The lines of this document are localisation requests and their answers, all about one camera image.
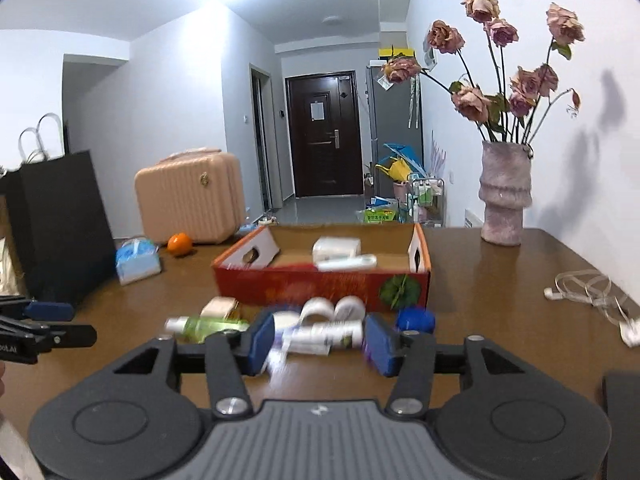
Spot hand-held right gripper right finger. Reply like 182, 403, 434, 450
364, 312, 528, 418

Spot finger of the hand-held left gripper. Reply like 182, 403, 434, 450
0, 295, 76, 322
0, 316, 97, 350

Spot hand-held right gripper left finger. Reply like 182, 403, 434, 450
107, 312, 277, 418

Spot white spray bottle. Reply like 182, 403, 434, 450
267, 319, 366, 375

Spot red cardboard box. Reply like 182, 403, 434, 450
212, 223, 432, 311

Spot person's left forearm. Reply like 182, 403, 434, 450
0, 410, 47, 480

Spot white round container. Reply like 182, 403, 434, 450
299, 297, 335, 328
334, 296, 367, 322

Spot green liquid bottle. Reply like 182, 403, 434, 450
166, 316, 251, 345

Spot small beige box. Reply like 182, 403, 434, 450
200, 296, 240, 320

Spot black paper bag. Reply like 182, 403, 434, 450
0, 167, 25, 201
19, 112, 118, 307

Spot white squeeze tube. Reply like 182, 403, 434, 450
316, 254, 378, 272

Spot blue tissue pack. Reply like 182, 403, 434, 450
115, 237, 162, 286

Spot white rectangular box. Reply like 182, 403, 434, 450
312, 236, 362, 263

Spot orange fruit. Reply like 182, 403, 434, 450
167, 232, 194, 257

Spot green printed packet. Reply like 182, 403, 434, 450
361, 207, 398, 225

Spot pink ribbed suitcase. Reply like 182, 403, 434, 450
134, 147, 246, 246

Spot yellow watering can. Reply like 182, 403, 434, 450
377, 157, 412, 182

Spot pink textured vase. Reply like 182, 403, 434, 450
479, 140, 534, 247

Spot dark brown entrance door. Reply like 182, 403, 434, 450
285, 71, 365, 199

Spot dark side door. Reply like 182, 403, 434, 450
250, 64, 273, 211

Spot grey refrigerator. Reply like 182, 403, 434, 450
366, 60, 423, 196

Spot black flat device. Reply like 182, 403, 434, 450
602, 372, 640, 480

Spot bunch of dried pink roses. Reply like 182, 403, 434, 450
381, 0, 587, 145

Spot white wire cart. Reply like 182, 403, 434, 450
407, 172, 446, 226

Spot white wired earphones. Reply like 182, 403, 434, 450
544, 271, 640, 347

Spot blue folded frame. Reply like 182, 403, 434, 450
384, 142, 426, 173

